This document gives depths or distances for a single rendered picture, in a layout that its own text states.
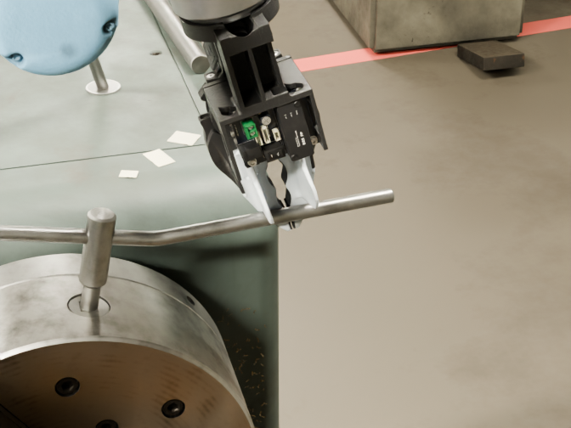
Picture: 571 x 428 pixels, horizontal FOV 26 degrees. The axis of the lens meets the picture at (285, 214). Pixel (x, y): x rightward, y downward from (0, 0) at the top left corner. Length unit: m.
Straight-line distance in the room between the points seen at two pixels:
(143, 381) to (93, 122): 0.33
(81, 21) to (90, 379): 0.38
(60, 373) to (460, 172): 2.83
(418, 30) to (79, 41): 3.78
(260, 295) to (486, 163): 2.66
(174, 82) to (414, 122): 2.73
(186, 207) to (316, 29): 3.58
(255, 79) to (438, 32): 3.62
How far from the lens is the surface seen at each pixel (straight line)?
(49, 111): 1.26
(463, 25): 4.50
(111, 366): 0.98
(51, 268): 1.05
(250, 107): 0.87
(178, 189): 1.12
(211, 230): 0.97
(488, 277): 3.26
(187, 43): 1.35
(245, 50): 0.85
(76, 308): 1.00
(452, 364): 2.95
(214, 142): 0.95
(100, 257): 0.97
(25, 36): 0.69
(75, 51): 0.69
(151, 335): 0.99
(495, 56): 4.28
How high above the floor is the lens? 1.81
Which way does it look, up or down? 31 degrees down
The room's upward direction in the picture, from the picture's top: straight up
